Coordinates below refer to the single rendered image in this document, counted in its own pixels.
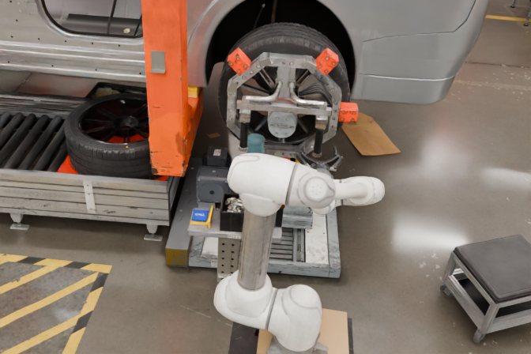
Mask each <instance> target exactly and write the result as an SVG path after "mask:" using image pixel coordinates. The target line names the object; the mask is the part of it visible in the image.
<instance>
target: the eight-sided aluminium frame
mask: <svg viewBox="0 0 531 354"><path fill-rule="evenodd" d="M291 62H292V63H291ZM265 66H283V67H290V68H291V67H295V68H300V69H308V70H309V71H310V72H311V73H312V74H313V75H314V77H315V78H316V79H317V80H318V81H319V82H321V83H323V84H324V85H325V86H326V88H327V89H328V91H329V93H330V95H331V96H332V101H333V108H332V114H331V116H329V120H328V125H327V126H326V129H324V134H323V139H322V143H324V142H326V141H328V140H329V139H330V138H332V137H333V136H334V135H336V131H337V121H338V116H339V111H340V106H341V96H342V94H341V88H340V87H339V86H338V85H337V84H336V82H335V81H334V80H333V79H332V78H331V77H330V76H329V74H327V75H324V74H323V73H322V72H321V71H320V70H318V69H317V68H316V59H314V58H313V57H312V56H308V55H289V54H278V53H270V52H263V53H262V54H261V55H259V56H258V57H257V58H256V59H255V60H254V61H252V62H251V64H250V68H249V69H248V70H246V71H245V72H244V73H242V74H241V75H240V76H239V75H238V74H236V75H235V76H233V77H232V78H231V79H230V80H229V81H228V90H227V92H228V102H227V121H226V122H227V127H228V128H229V129H230V130H231V131H232V132H233V133H234V134H235V135H236V136H237V137H238V138H239V139H240V122H239V120H238V119H237V118H236V95H237V88H238V87H239V86H241V85H242V84H243V83H245V82H246V81H247V80H249V79H250V78H251V77H253V76H254V75H255V74H256V73H257V72H258V71H260V70H261V69H262V68H264V67H265ZM314 140H315V134H314V135H313V136H311V137H309V138H308V139H307V140H306V141H304V142H303V143H301V144H300V145H282V144H273V143H264V154H267V155H271V156H279V157H290V158H295V159H296V154H297V153H300V150H301V149H303V144H305V154H306V155H307V154H308V153H309V152H311V151H312V150H314Z"/></svg>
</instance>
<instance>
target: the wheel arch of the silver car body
mask: <svg viewBox="0 0 531 354"><path fill-rule="evenodd" d="M263 4H265V6H264V8H263V9H262V11H261V13H260V16H259V18H258V21H257V23H256V26H255V28H259V27H261V26H264V25H266V24H271V17H272V10H273V0H242V1H240V2H238V3H237V4H235V5H234V6H233V7H232V8H231V9H230V10H229V11H228V12H227V13H226V14H225V15H224V16H223V17H222V18H221V19H220V20H219V22H218V23H217V25H216V27H215V28H214V30H213V32H212V33H211V36H210V37H209V41H208V43H207V46H206V49H205V54H204V60H203V80H204V84H205V88H208V85H209V80H210V77H211V74H212V72H213V67H214V66H215V64H217V63H218V62H224V61H225V59H226V58H227V56H228V53H229V52H230V50H231V49H232V48H233V46H234V45H235V44H236V42H237V41H238V40H239V39H241V38H242V37H243V36H245V35H246V34H247V33H248V32H250V31H252V30H253V27H254V23H255V20H256V18H257V15H258V13H259V11H260V9H261V7H262V5H263ZM280 22H283V23H284V22H288V23H294V24H299V25H301V24H302V25H306V27H307V26H308V27H310V28H311V29H315V30H317V32H320V33H321V34H323V35H324V36H326V37H327V38H328V40H330V41H331V43H333V44H334V45H335V46H336V48H337V49H338V50H339V52H340V53H341V55H342V58H343V59H344V61H345V65H346V69H347V74H348V83H349V88H350V99H351V98H352V95H353V93H354V91H355V87H356V80H357V57H356V49H355V46H354V43H353V41H352V37H351V36H350V33H349V31H348V29H347V28H346V26H345V24H344V22H343V21H342V20H341V19H340V18H339V16H338V15H337V14H336V13H335V12H334V11H333V10H332V9H331V8H330V7H328V5H327V4H325V3H324V2H322V1H320V0H277V11H276V18H275V23H280Z"/></svg>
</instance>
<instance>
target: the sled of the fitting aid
mask: <svg viewBox="0 0 531 354"><path fill-rule="evenodd" d="M312 224H313V210H312V208H310V212H309V213H294V212H284V211H283V219H282V227H285V228H304V229H312Z"/></svg>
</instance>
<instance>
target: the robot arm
mask: <svg viewBox="0 0 531 354"><path fill-rule="evenodd" d="M296 159H297V160H298V161H299V162H300V164H298V163H296V162H292V161H290V160H287V159H285V158H281V157H278V156H271V155H267V154H262V153H246V154H241V155H239V156H237V157H235V158H234V160H233V161H232V165H231V167H230V169H229V172H228V185H229V186H230V188H231V189H232V190H233V191H234V192H235V193H237V194H239V196H240V198H241V201H242V203H243V206H244V207H245V211H244V218H243V232H242V242H241V250H240V257H239V269H238V270H237V271H235V272H234V273H233V274H232V276H230V277H225V278H224V279H223V280H222V281H221V282H220V283H219V284H218V285H217V288H216V291H215V295H214V305H215V307H216V309H217V310H218V311H219V312H220V313H221V314H222V315H223V316H224V317H225V318H228V319H229V320H231V321H233V322H237V323H239V324H242V325H245V326H249V327H253V328H256V329H261V330H268V331H269V332H270V333H272V334H273V337H272V340H271V342H270V345H269V347H268V349H267V350H266V352H265V354H327V353H328V352H327V351H328V350H329V348H328V347H327V346H325V345H323V344H321V343H319V342H318V339H319V338H320V335H321V334H320V332H319V330H320V327H321V323H322V304H321V300H320V298H319V296H318V293H317V292H316V291H315V290H314V289H313V288H311V287H308V286H306V285H303V284H296V285H293V286H290V287H288V288H284V289H277V288H273V286H272V285H271V280H270V279H269V276H268V275H267V269H268V263H269V254H270V249H271V243H272V238H273V229H274V225H275V219H276V214H277V210H278V209H279V208H280V207H281V206H282V205H289V206H294V207H301V208H308V207H311V208H312V210H313V211H314V212H315V213H317V214H319V215H326V214H328V213H329V212H331V211H332V210H333V208H334V207H336V206H339V205H342V204H343V205H352V206H360V205H370V204H374V203H376V202H378V201H380V200H382V198H383V196H384V193H385V190H384V185H383V183H382V182H381V181H380V180H379V179H376V178H372V177H366V176H358V177H351V178H348V179H331V174H330V170H331V171H333V172H336V170H337V168H338V167H339V166H340V165H341V163H342V162H343V156H339V153H338V152H336V146H334V147H333V158H332V159H330V160H327V161H326V162H324V161H315V160H312V159H311V158H310V157H309V156H307V155H306V154H305V144H303V149H301V150H300V153H297V154H296ZM308 164H309V165H310V166H309V165H308ZM332 164H334V165H333V166H332V167H330V166H331V165H332Z"/></svg>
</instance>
